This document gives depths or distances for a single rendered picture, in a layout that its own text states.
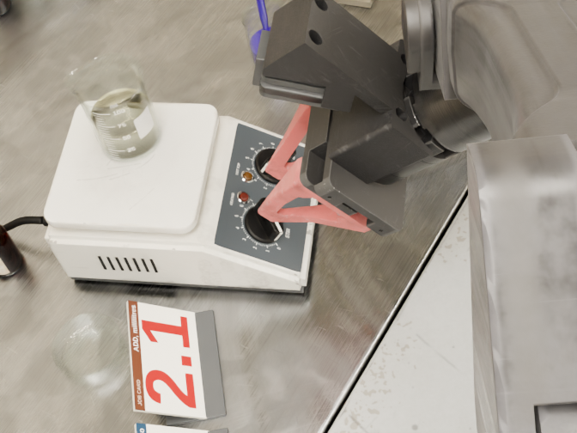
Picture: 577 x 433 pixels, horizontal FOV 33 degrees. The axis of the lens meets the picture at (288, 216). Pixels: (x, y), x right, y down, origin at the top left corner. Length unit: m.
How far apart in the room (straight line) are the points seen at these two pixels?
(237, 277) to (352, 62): 0.27
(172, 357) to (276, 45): 0.30
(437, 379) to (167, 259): 0.22
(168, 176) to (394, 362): 0.22
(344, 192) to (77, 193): 0.26
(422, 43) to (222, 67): 0.46
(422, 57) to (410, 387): 0.31
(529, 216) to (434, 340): 0.49
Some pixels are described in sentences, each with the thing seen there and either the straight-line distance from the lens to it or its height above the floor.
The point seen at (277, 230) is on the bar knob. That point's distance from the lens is 0.74.
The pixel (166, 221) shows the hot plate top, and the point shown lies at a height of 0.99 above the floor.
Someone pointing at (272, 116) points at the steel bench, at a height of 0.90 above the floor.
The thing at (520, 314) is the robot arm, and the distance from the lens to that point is 0.28.
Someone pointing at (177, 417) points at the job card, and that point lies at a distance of 0.75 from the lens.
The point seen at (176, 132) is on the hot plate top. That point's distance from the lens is 0.78.
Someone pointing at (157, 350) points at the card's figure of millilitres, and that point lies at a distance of 0.75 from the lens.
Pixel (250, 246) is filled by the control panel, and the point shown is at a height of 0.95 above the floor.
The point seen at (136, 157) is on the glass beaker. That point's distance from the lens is 0.76.
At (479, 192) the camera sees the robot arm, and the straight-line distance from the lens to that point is 0.28.
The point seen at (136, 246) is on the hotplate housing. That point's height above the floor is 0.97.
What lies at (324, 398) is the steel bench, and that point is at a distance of 0.74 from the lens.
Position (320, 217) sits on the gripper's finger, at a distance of 0.64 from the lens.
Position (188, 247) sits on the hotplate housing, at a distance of 0.74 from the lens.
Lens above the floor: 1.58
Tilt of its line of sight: 56 degrees down
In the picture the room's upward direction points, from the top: 11 degrees counter-clockwise
